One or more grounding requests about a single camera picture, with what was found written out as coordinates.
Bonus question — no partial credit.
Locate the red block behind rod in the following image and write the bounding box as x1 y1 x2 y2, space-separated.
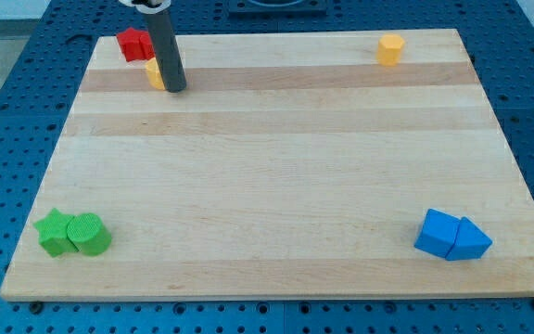
139 32 155 60

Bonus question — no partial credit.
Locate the green cylinder block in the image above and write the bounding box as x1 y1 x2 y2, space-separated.
67 212 112 256

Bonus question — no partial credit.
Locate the dark blue base fixture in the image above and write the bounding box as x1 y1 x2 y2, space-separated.
225 0 327 16

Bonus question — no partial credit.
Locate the red star block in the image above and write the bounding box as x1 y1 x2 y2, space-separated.
116 28 146 62

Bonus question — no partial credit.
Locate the light wooden board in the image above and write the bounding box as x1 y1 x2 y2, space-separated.
0 29 534 302

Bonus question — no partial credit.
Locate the yellow heart block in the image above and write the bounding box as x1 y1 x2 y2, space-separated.
145 58 165 90

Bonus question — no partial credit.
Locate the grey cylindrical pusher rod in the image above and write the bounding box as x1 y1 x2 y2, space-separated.
144 2 187 93

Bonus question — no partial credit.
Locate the yellow hexagon block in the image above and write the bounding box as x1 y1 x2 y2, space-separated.
376 33 405 66

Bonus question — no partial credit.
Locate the blue triangle block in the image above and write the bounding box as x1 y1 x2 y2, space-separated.
445 217 493 261

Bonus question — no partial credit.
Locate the green star block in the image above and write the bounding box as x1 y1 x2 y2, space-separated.
34 208 78 257

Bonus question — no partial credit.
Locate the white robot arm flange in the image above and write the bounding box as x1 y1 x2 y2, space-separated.
119 0 172 15

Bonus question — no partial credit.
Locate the blue cube block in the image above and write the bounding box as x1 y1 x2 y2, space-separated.
414 209 460 258

